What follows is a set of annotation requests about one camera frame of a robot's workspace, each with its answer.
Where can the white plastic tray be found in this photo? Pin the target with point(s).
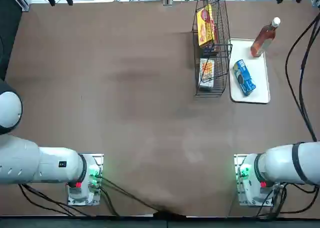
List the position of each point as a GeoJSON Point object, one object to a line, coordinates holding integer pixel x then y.
{"type": "Point", "coordinates": [260, 82]}

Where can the red tea bottle white cap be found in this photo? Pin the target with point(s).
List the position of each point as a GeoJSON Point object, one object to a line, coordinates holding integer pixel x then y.
{"type": "Point", "coordinates": [265, 37]}

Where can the blue Oreo cookie box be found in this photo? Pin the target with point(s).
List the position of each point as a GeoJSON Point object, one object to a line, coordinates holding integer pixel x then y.
{"type": "Point", "coordinates": [245, 77]}

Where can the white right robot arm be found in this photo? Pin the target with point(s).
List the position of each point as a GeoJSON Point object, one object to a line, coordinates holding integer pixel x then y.
{"type": "Point", "coordinates": [280, 163]}

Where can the yellow Nabati wafer box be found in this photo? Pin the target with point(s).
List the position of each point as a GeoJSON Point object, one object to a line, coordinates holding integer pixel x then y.
{"type": "Point", "coordinates": [205, 30]}

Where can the white Franzzi biscuit box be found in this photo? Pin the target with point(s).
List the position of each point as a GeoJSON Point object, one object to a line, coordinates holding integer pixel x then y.
{"type": "Point", "coordinates": [207, 72]}

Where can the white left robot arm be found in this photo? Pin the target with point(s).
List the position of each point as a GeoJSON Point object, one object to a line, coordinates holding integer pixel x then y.
{"type": "Point", "coordinates": [50, 165]}

